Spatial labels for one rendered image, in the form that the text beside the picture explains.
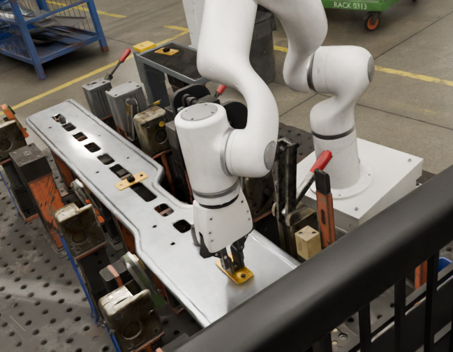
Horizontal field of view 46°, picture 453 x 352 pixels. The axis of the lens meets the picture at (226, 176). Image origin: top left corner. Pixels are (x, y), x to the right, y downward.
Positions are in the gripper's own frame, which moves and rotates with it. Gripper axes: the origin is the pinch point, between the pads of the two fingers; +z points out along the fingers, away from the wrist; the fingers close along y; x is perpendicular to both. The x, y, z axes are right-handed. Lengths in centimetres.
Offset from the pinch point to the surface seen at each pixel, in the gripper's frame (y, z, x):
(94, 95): -14, 0, -102
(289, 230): -13.1, -0.1, 1.5
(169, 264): 8.6, 3.0, -11.3
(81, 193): 14.6, -4.7, -38.8
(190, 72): -30, -13, -59
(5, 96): -30, 103, -447
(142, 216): 5.2, 3.1, -30.4
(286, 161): -14.7, -15.4, 1.3
